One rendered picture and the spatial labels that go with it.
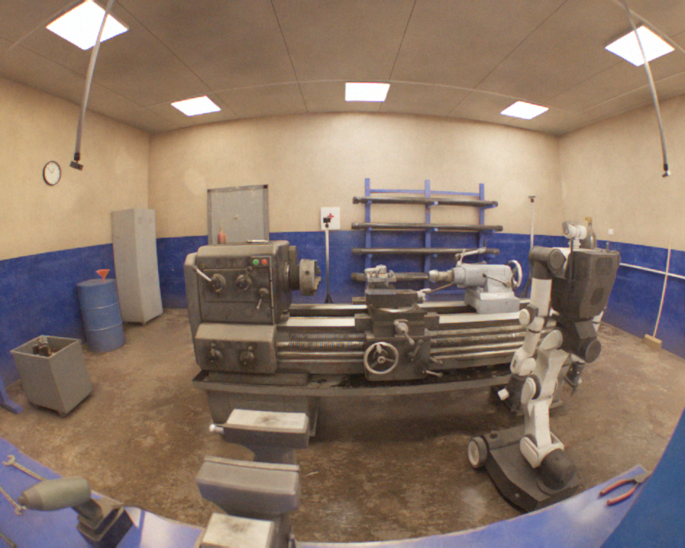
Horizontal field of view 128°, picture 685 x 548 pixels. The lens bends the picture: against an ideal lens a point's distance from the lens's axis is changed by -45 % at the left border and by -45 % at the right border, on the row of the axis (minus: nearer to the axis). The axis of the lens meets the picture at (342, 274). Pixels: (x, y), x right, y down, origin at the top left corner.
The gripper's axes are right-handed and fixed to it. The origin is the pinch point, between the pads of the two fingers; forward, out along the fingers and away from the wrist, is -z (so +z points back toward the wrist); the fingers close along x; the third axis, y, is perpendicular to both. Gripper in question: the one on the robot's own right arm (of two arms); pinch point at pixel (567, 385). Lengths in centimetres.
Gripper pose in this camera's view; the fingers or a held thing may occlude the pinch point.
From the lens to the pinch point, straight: 201.1
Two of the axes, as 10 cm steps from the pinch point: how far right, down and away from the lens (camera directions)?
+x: -0.4, -3.5, 9.3
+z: 0.0, -9.4, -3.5
